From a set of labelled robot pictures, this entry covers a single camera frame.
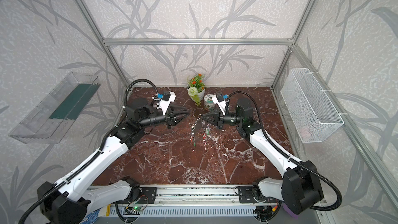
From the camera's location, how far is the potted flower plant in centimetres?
101

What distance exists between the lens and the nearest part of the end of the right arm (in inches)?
24.8

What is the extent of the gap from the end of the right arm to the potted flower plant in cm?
35
